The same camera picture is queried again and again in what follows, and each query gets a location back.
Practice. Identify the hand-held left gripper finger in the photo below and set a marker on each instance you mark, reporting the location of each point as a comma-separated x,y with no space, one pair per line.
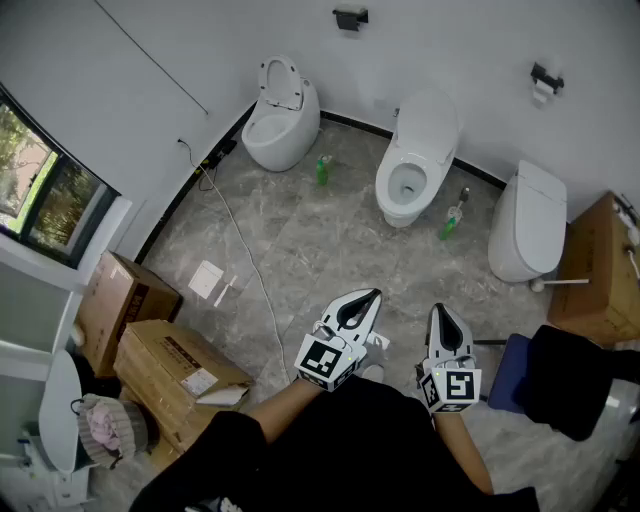
331,312
367,327

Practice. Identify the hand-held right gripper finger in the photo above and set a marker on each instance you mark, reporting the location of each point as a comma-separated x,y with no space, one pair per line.
434,330
466,337

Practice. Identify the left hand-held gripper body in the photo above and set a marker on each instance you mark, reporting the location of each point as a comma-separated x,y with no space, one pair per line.
320,362

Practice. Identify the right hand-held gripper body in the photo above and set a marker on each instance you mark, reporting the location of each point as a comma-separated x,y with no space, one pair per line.
455,385

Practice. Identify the person's right forearm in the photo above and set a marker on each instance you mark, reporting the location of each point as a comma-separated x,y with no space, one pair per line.
460,450

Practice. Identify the person's left forearm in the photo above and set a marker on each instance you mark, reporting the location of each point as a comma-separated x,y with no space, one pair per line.
285,410

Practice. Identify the white stick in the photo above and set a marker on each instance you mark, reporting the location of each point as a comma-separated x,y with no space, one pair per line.
560,283

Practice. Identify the white toilet bowl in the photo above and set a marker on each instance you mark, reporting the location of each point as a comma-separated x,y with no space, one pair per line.
400,216

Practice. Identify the white closed-lid toilet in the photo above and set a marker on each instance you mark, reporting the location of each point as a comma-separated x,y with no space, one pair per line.
525,225

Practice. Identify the white egg-shaped toilet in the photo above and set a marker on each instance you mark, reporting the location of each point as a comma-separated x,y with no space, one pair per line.
280,140

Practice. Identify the white toilet lid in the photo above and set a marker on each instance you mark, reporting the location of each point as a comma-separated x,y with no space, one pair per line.
427,125

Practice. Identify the white egg-shaped toilet seat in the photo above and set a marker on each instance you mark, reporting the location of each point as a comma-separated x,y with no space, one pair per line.
265,80

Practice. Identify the white toilet paper roll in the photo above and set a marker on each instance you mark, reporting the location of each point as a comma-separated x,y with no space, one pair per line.
540,94

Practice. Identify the person's left white shoe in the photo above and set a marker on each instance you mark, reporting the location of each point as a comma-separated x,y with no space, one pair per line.
372,373

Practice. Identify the blue chair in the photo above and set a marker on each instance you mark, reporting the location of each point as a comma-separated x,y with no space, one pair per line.
510,375

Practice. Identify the person's black trousers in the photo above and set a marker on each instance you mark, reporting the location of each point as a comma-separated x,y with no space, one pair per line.
360,440

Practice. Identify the green plastic bottle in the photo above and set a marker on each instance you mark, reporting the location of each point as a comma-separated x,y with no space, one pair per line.
322,172
447,230

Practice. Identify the black bag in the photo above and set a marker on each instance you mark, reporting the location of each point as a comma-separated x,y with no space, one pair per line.
565,380

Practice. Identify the small grey plug box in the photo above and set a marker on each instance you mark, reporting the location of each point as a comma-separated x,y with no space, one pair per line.
465,195

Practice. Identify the large brown cardboard box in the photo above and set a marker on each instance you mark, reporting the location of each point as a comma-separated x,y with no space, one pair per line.
595,280

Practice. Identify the person's black shirt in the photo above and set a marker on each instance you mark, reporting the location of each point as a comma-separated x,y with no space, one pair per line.
210,465

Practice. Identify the grey ribbed basket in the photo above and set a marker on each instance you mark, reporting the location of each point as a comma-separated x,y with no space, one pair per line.
131,430

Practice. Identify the cardboard box by window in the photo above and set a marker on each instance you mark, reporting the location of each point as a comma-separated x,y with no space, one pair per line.
115,305

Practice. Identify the pink cloth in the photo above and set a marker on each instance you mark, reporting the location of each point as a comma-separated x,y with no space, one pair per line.
102,422

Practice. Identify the white oval loose lid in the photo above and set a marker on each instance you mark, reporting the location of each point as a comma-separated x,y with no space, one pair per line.
57,415

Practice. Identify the black paper holder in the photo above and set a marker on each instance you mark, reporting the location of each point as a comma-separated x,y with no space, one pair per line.
350,19
545,77

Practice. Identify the white appliance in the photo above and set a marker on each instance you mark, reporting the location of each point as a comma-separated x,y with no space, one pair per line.
65,492

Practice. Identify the dark-framed window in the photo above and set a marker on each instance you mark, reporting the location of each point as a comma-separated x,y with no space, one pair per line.
55,200

